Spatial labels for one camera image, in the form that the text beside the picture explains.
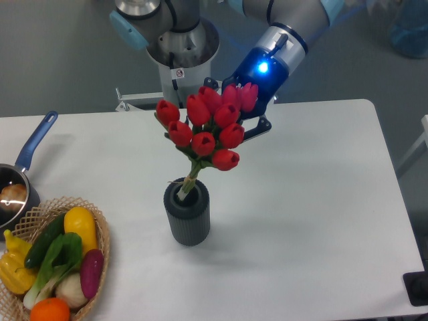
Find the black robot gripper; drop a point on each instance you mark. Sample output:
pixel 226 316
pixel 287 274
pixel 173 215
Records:
pixel 263 68

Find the red tulip bouquet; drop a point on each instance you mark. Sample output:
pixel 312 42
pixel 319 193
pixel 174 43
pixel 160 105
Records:
pixel 211 130

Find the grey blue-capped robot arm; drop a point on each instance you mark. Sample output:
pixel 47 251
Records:
pixel 291 26

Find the dark grey ribbed vase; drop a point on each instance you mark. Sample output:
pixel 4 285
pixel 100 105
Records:
pixel 189 220

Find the blue translucent container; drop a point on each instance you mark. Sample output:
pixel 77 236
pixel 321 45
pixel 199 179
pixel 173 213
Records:
pixel 408 32

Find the purple eggplant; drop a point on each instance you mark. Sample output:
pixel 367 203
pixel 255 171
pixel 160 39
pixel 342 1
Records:
pixel 90 272

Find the green bok choy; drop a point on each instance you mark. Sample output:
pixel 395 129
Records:
pixel 63 256

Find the bread roll in pan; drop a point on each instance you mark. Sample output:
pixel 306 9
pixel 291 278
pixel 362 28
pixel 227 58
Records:
pixel 13 197

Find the white garlic bulb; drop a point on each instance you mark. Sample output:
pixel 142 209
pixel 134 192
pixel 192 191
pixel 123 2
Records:
pixel 69 290

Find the green cucumber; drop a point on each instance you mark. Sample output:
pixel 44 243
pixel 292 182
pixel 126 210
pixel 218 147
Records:
pixel 38 250

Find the black device at table edge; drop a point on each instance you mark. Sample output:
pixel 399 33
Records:
pixel 416 287

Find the yellow bell pepper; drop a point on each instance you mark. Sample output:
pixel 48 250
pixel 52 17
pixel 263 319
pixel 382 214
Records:
pixel 15 276

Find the orange fruit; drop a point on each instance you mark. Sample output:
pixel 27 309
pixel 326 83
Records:
pixel 50 309

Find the woven wicker basket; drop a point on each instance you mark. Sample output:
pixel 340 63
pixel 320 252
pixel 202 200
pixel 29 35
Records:
pixel 31 225

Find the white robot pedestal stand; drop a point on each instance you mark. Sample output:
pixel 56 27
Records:
pixel 183 59

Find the white frame at right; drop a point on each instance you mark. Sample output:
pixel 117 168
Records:
pixel 414 153

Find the blue-handled saucepan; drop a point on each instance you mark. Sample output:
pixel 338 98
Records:
pixel 16 174

